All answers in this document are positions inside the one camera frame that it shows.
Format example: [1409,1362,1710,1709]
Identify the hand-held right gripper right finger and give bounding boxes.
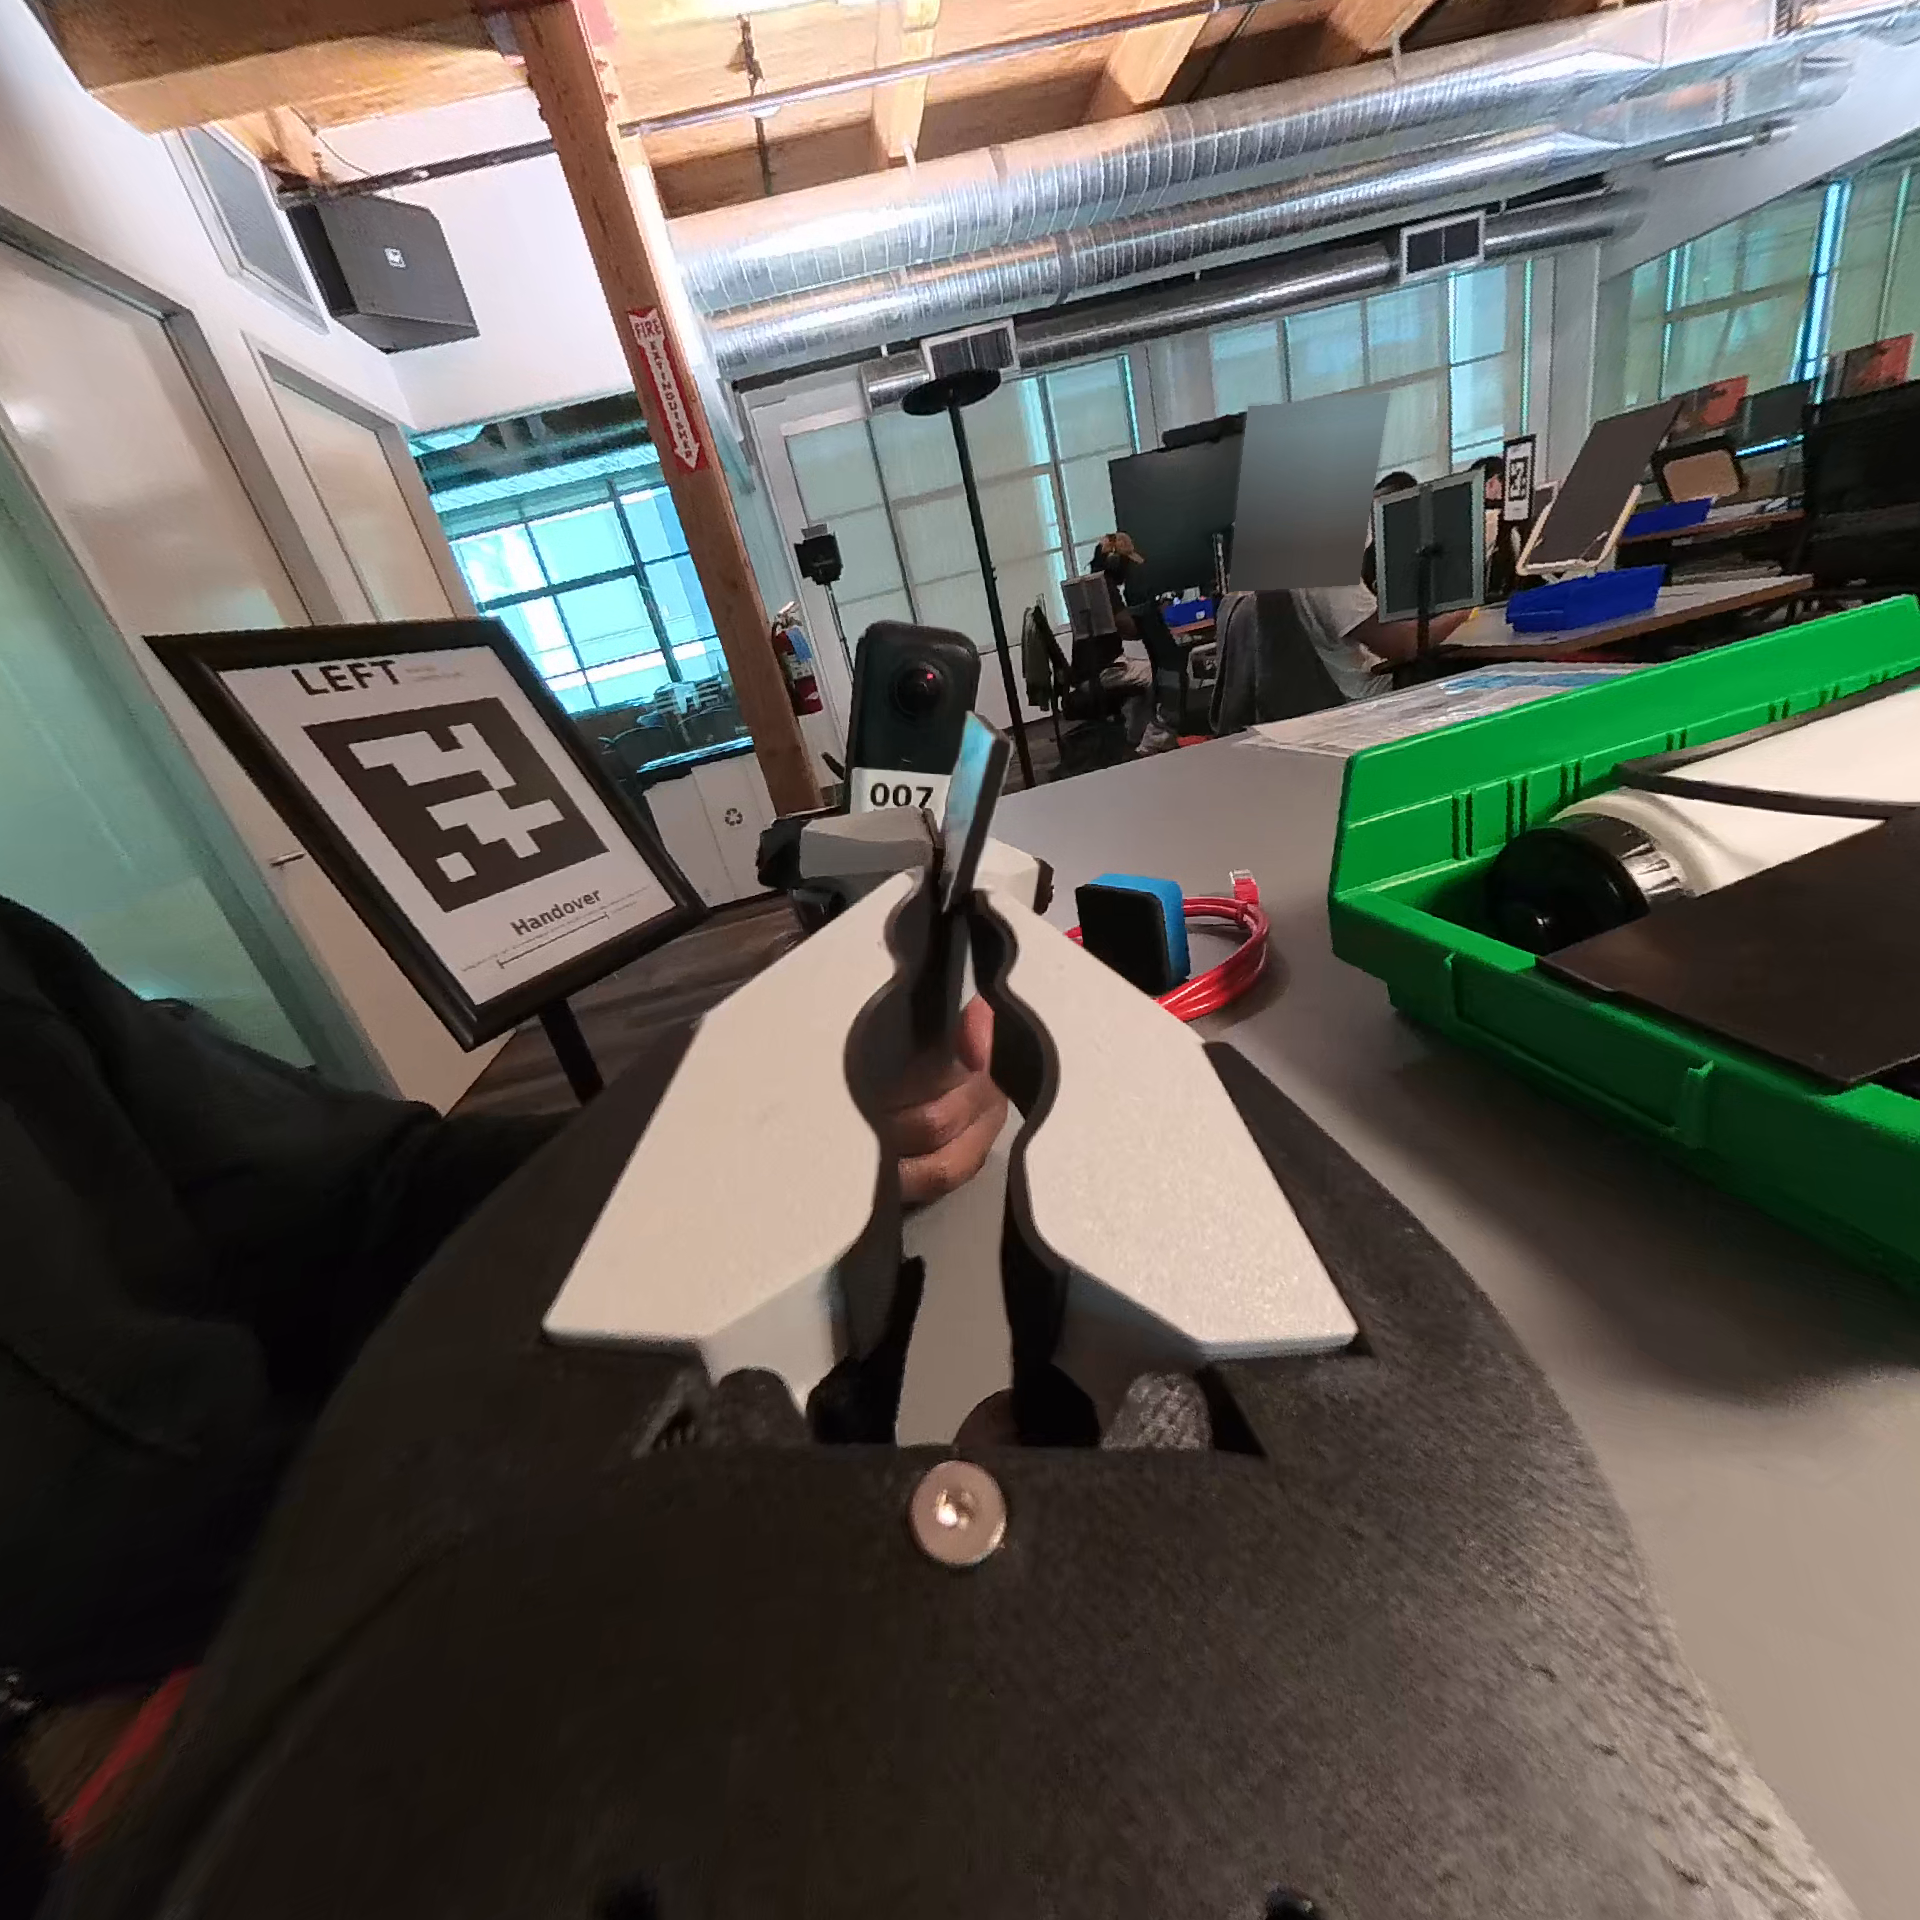
[966,890,1363,1423]

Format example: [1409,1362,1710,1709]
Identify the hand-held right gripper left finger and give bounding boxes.
[544,866,943,1403]

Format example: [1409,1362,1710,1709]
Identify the thin dark card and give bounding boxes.
[907,709,1016,1052]

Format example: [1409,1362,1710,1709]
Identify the person's left hand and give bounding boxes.
[877,989,1011,1212]

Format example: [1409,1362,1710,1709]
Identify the blue black eraser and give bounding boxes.
[1072,874,1193,998]

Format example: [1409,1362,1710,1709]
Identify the black office chair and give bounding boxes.
[1024,599,1157,752]

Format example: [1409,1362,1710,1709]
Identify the black floor lamp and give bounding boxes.
[900,372,1040,789]

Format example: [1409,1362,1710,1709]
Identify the large dark monitor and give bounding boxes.
[1105,421,1251,594]

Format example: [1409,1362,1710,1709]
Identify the black framed marker sign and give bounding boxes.
[143,614,711,1108]

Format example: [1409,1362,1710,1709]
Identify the printed paper sheets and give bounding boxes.
[1245,661,1637,752]

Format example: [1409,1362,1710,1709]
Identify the green plastic bin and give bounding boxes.
[1328,594,1920,1292]

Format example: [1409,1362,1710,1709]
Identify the white roll black cap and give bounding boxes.
[1485,720,1920,954]

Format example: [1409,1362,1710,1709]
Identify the small monitor on stand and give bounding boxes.
[1371,469,1489,623]

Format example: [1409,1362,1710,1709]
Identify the blue plastic bin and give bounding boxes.
[1504,562,1671,636]

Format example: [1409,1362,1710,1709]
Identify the black flat sheet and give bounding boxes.
[1535,808,1920,1093]

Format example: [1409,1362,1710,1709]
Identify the tilted black board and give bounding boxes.
[1516,397,1689,579]

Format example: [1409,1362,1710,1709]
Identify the black monitor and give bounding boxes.
[1798,382,1920,602]

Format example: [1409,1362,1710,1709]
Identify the red cable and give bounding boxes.
[1063,864,1273,1026]

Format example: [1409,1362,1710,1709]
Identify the wooden post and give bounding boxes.
[509,0,828,818]

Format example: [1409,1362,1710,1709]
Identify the silver ventilation duct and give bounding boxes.
[703,187,1652,384]
[668,0,1862,324]

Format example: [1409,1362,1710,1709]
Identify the black wall speaker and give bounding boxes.
[285,192,481,356]

